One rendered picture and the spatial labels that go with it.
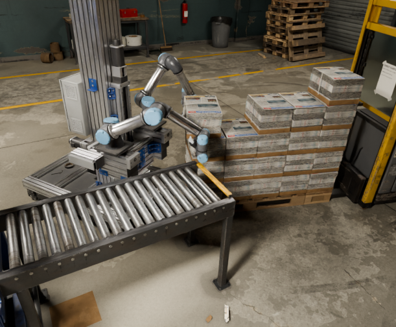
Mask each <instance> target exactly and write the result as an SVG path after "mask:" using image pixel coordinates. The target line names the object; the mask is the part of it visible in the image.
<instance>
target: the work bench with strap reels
mask: <svg viewBox="0 0 396 327"><path fill-rule="evenodd" d="M119 11H120V19H121V23H137V35H127V36H125V37H124V36H122V44H123V45H124V47H123V48H124V51H125V50H133V49H138V52H142V51H141V49H146V57H147V58H148V57H150V56H149V45H148V19H149V18H148V17H144V18H140V14H138V13H137V9H136V8H125V9H119ZM63 19H64V20H65V27H66V31H67V39H68V43H69V50H70V54H71V57H70V58H74V57H73V53H74V54H75V60H76V65H78V64H79V63H78V56H77V51H76V43H75V36H74V31H73V24H72V21H71V20H72V19H71V18H69V17H63ZM139 22H145V33H146V44H144V43H142V36H140V33H139ZM68 24H69V25H70V29H71V36H72V40H71V39H70V35H69V27H68ZM71 44H72V46H71Z"/></svg>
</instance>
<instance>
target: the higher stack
mask: <svg viewBox="0 0 396 327"><path fill-rule="evenodd" d="M364 81H365V78H364V77H361V76H360V75H357V74H355V73H353V72H350V71H349V70H348V69H346V68H343V67H313V69H312V73H311V77H310V82H309V87H310V88H311V89H313V90H314V91H316V92H317V93H318V94H320V95H322V96H323V97H325V98H326V99H328V100H329V101H339V100H352V99H359V98H361V93H362V87H363V85H364ZM307 93H308V94H309V95H311V96H313V98H316V99H317V100H318V101H319V102H321V103H322V104H324V105H325V106H326V109H325V113H324V116H323V121H322V125H323V126H328V125H348V124H352V122H353V119H354V117H355V114H356V108H357V105H356V104H342V105H330V106H328V105H327V104H325V103H324V102H323V101H321V100H320V99H318V98H317V97H315V96H314V95H313V94H311V93H310V92H307ZM349 131H350V129H349V128H344V129H334V130H322V129H321V130H320V136H319V138H318V141H319V143H318V147H317V149H324V148H333V147H345V146H346V144H347V138H348V135H349ZM315 153H316V152H315ZM343 153H344V152H343V151H334V152H318V153H316V155H315V159H314V162H313V166H312V170H315V169H330V168H337V167H339V166H340V162H341V161H342V157H343V156H342V155H343ZM309 175H310V176H309V183H308V186H307V190H308V189H319V188H332V187H333V186H334V182H335V179H336V177H337V176H338V172H337V171H334V172H326V173H313V174H309ZM331 194H332V191H321V192H313V193H305V200H304V203H303V204H315V203H321V202H329V201H330V197H331Z"/></svg>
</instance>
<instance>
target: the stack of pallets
mask: <svg viewBox="0 0 396 327"><path fill-rule="evenodd" d="M278 2H280V4H278ZM320 2H322V3H323V4H322V6H319V3H320ZM329 3H330V1H324V0H272V4H270V5H268V11H266V19H267V22H266V29H267V35H264V40H263V47H264V51H263V52H264V53H271V52H272V55H274V56H279V55H282V58H284V59H285V58H288V55H289V53H288V49H289V48H288V33H287V27H291V26H296V25H310V24H313V23H312V21H316V24H317V23H322V21H323V20H322V19H321V13H324V9H325V7H329ZM275 8H277V10H275ZM315 8H318V11H317V12H313V11H314V9H315ZM312 14H315V15H314V18H312V17H311V16H310V15H312ZM272 15H275V16H272ZM273 21H275V22H273ZM273 27H275V28H273ZM273 33H275V34H273ZM270 39H271V40H270Z"/></svg>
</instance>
